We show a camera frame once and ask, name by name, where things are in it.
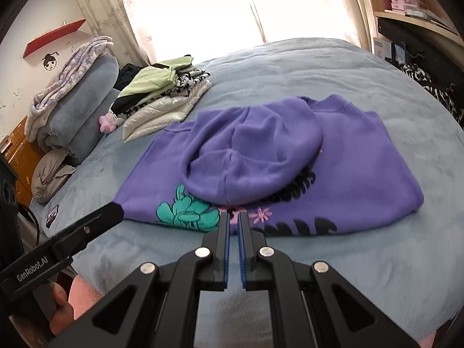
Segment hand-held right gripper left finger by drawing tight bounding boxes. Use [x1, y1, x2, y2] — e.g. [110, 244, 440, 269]
[47, 212, 231, 348]

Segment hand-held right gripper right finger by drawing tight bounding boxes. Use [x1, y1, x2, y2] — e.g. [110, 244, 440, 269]
[237, 212, 421, 348]

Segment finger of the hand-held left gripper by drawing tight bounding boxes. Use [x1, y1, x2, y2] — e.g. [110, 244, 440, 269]
[47, 202, 122, 243]
[52, 206, 126, 260]

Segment purple printed hoodie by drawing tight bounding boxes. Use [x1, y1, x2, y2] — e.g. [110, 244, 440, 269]
[112, 94, 425, 238]

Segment person's left hand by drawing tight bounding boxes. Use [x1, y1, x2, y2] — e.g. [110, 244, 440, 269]
[49, 282, 77, 336]

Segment small dark printed card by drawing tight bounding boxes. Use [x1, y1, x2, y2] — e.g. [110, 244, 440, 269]
[45, 205, 59, 229]

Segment beige pillow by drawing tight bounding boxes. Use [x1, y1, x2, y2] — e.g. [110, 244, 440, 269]
[31, 148, 77, 204]

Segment person's pink pants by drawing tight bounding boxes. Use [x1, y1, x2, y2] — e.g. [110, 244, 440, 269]
[68, 275, 106, 320]

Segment orange wooden cabinet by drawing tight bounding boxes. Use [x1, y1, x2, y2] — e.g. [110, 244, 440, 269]
[0, 116, 46, 207]

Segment pink plush toy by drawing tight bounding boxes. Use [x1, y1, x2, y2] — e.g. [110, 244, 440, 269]
[99, 113, 126, 133]

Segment white puffy jacket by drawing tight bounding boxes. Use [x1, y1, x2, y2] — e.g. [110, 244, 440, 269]
[122, 80, 213, 143]

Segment blue-grey folded quilt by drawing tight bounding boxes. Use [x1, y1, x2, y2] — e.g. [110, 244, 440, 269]
[36, 56, 122, 167]

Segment light green black jacket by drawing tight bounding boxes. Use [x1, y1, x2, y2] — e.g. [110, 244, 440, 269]
[110, 55, 193, 111]

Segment lilac white patterned blanket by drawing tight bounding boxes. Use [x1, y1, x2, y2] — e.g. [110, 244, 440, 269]
[25, 36, 115, 142]

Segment black white patterned garment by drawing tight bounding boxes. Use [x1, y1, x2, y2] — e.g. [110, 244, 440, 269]
[123, 69, 211, 117]

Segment blue-grey bed blanket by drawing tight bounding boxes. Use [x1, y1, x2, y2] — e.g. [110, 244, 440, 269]
[29, 38, 464, 348]

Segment pale floral curtain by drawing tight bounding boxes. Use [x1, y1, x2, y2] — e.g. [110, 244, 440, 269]
[70, 0, 363, 66]

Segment white printed box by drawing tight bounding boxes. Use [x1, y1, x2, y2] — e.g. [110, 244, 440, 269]
[373, 36, 407, 63]

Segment black white patterned cloth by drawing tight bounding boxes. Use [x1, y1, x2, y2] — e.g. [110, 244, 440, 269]
[400, 63, 464, 127]

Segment stack of pink boxes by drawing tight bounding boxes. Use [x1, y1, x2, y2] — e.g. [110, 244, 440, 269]
[384, 0, 429, 12]

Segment black cable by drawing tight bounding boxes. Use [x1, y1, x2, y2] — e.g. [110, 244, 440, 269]
[17, 205, 41, 249]

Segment black white wall sticker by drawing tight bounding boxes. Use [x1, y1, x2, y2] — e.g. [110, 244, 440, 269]
[41, 52, 60, 72]

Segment red wall shelf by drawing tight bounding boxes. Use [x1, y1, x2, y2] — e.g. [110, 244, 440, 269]
[23, 19, 87, 59]

